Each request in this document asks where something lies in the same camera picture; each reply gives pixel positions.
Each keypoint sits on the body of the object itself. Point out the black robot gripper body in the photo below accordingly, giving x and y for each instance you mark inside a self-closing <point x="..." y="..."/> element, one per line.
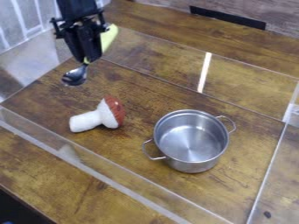
<point x="76" y="11"/>

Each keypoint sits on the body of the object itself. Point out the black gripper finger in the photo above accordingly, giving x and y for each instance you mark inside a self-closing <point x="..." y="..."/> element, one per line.
<point x="89" y="43"/>
<point x="72" y="41"/>

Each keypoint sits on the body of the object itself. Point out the green handled metal spoon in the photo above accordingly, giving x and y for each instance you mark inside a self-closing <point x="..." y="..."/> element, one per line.
<point x="76" y="76"/>

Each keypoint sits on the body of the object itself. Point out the stainless steel pot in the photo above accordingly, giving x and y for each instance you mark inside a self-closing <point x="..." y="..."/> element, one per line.
<point x="189" y="140"/>

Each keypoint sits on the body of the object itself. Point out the plush mushroom toy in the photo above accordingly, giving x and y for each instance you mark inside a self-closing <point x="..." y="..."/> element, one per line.
<point x="108" y="114"/>

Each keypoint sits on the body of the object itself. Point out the black strip on table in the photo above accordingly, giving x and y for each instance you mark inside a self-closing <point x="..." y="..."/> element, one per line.
<point x="228" y="17"/>

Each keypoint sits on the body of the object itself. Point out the clear acrylic enclosure wall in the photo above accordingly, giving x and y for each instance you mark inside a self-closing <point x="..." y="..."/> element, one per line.
<point x="250" y="188"/>

